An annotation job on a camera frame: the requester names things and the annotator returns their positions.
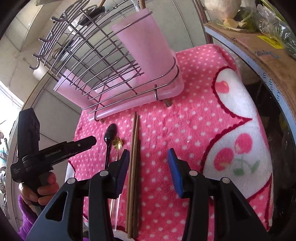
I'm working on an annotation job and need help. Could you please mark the green vegetables in bag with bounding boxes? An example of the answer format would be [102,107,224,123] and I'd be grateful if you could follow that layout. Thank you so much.
[213,1,295,59]

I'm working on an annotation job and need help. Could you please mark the purple sleeve forearm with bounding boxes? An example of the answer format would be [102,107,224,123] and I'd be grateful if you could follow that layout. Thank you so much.
[18,195,38,240]

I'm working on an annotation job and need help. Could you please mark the pink polka dot blanket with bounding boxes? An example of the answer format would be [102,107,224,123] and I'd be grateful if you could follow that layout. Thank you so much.
[66,44,273,240]

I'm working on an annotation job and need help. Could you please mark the brown wooden chopstick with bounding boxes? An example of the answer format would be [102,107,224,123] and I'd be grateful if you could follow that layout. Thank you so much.
[138,0,146,9]

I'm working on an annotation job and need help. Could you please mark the black wok with lid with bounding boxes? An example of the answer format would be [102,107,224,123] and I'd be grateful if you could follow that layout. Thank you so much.
[78,6,105,27]

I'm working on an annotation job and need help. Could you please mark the black plastic spoon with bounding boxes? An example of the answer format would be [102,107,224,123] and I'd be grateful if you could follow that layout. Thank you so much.
[104,123,117,169]

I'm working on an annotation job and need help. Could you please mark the dark brown chopstick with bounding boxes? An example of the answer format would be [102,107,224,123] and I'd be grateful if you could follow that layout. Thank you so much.
[132,140,141,240]

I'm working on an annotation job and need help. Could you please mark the metal shelf frame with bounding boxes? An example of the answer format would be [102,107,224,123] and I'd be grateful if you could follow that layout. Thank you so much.
[194,0,296,144]

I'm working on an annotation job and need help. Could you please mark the left hand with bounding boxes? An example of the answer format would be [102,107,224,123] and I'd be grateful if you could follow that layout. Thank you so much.
[18,172,59,206]

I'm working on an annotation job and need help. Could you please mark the metal wire utensil rack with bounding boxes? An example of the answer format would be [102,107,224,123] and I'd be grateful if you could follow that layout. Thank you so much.
[28,0,181,122]

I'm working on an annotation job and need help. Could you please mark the white garlic bulb bag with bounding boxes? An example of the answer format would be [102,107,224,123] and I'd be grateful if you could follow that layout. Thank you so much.
[204,0,241,21]

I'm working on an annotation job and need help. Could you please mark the pink plastic drip tray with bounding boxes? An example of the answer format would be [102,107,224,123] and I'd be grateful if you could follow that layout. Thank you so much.
[53,49,185,121]

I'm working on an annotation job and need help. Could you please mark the clear plastic spoon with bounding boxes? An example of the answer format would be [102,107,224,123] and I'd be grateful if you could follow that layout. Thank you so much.
[110,195,120,231]

